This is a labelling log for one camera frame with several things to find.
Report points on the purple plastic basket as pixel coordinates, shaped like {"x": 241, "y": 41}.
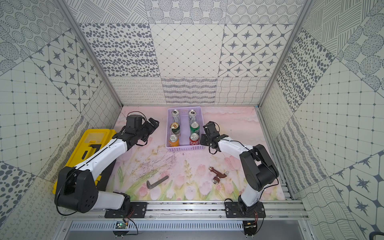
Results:
{"x": 184, "y": 137}

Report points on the red cola can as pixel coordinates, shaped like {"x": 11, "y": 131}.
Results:
{"x": 194, "y": 139}

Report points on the green soda can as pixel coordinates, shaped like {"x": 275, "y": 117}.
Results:
{"x": 195, "y": 128}

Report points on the silver can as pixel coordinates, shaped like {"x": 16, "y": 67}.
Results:
{"x": 192, "y": 116}
{"x": 176, "y": 116}

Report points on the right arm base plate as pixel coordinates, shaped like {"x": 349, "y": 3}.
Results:
{"x": 240, "y": 210}

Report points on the white vent grille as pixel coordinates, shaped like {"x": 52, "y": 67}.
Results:
{"x": 159, "y": 226}

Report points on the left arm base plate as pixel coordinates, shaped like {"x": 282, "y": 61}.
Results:
{"x": 138, "y": 210}

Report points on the grey hex key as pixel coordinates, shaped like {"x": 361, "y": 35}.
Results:
{"x": 155, "y": 184}

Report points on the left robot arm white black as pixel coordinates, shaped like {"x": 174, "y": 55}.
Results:
{"x": 76, "y": 188}

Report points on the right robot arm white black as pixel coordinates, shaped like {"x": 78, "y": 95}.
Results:
{"x": 259, "y": 169}

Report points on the dark red metal tool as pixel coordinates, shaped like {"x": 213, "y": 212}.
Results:
{"x": 218, "y": 175}

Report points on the orange soda can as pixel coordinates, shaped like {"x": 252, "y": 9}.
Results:
{"x": 174, "y": 140}

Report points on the left green circuit board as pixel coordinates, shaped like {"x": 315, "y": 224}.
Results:
{"x": 120, "y": 229}

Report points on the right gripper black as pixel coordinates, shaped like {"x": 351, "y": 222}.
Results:
{"x": 202, "y": 142}

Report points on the yellow black toolbox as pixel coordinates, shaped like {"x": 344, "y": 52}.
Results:
{"x": 89, "y": 144}

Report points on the right black connector box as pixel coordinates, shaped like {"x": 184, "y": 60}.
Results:
{"x": 250, "y": 228}

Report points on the aluminium mounting rail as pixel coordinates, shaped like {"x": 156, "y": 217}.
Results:
{"x": 215, "y": 210}

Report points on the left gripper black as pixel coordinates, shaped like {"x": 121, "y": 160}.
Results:
{"x": 148, "y": 126}

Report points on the dark green gold-top can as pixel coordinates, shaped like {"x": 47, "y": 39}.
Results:
{"x": 175, "y": 128}

